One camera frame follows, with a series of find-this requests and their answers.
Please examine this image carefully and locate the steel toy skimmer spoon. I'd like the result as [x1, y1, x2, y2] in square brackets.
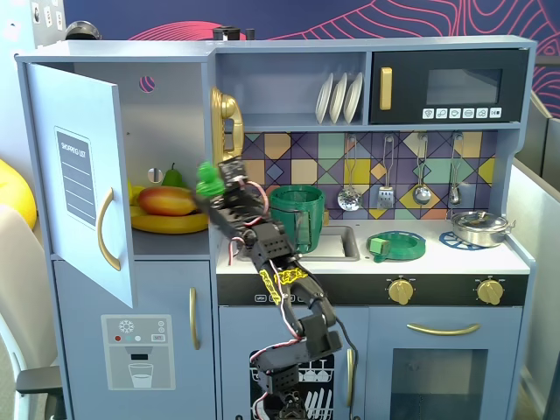
[337, 134, 364, 212]

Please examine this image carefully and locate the blue oven door with window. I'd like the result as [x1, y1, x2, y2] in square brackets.
[368, 305, 524, 420]

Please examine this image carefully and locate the gold stove knob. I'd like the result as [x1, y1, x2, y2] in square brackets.
[388, 279, 416, 305]
[476, 279, 504, 305]

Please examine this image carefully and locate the grey toy sink basin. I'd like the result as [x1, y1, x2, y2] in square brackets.
[231, 225, 361, 263]

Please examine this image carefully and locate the dark green printed cup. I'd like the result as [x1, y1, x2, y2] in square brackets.
[268, 185, 327, 255]

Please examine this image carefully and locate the black box device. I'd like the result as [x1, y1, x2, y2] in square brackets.
[213, 26, 241, 43]

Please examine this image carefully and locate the blue round trivet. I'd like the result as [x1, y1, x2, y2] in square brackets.
[438, 230, 504, 251]

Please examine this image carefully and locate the gold dishwasher door handle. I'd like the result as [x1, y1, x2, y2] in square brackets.
[346, 347, 355, 408]

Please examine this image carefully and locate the green toy pear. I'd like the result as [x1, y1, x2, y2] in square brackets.
[161, 163, 185, 189]

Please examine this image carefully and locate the blue water dispenser fridge door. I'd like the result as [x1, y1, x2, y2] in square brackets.
[52, 258, 214, 420]

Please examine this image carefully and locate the gold fridge door handle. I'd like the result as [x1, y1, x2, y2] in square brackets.
[188, 287, 201, 351]

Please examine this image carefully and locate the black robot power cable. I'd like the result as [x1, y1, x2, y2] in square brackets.
[331, 312, 359, 410]

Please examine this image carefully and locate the white toy plate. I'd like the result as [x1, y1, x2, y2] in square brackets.
[316, 72, 335, 125]
[342, 72, 364, 125]
[328, 72, 349, 125]

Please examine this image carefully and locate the dark round dome object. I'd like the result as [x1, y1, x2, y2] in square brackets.
[64, 19, 102, 41]

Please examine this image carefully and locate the gold oven door handle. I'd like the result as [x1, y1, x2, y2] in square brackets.
[406, 322, 481, 337]

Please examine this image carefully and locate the steel toy slotted spatula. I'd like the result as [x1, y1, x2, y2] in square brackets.
[376, 135, 396, 210]

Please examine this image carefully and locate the yellow toy banana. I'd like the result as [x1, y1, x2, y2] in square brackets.
[129, 205, 210, 235]
[127, 179, 146, 206]

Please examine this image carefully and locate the steel toy pot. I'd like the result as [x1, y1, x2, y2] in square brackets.
[445, 213, 516, 249]

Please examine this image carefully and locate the curved gold cabinet door handle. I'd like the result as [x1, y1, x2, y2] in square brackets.
[96, 187, 123, 273]

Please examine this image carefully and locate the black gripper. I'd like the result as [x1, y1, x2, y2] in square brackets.
[191, 157, 271, 241]

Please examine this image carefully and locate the white panel with sockets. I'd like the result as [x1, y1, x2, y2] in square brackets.
[30, 0, 67, 49]

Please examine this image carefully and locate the gold toy telephone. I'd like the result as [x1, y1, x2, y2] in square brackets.
[209, 86, 245, 166]

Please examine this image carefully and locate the blue dishwasher door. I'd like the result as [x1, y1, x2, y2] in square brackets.
[218, 305, 369, 420]

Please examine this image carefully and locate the red yellow toy mango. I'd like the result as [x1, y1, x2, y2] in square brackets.
[137, 186, 200, 217]

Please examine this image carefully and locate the small steel toy spoon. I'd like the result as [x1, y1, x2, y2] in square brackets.
[448, 133, 465, 206]

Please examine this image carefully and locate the steel toy pot lid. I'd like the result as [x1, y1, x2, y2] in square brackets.
[451, 210, 508, 228]

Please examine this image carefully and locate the gold microwave door handle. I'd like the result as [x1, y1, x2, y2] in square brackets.
[379, 66, 394, 112]

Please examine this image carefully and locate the white office chair black armrest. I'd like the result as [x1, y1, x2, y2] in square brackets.
[0, 203, 63, 420]

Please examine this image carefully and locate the black toy microwave door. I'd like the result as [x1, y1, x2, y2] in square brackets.
[368, 48, 529, 126]

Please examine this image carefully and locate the green round printed lid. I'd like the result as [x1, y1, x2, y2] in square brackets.
[366, 231, 427, 263]

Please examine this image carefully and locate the yellow bean bag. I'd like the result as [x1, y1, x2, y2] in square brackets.
[0, 157, 39, 229]

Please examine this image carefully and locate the steel toy ladle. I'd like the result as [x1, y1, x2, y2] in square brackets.
[412, 133, 432, 206]

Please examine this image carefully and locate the blue shopping list cabinet door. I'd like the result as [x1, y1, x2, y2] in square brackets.
[24, 62, 135, 310]

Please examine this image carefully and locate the blue wooden toy kitchen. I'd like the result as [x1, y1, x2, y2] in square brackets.
[15, 34, 538, 420]

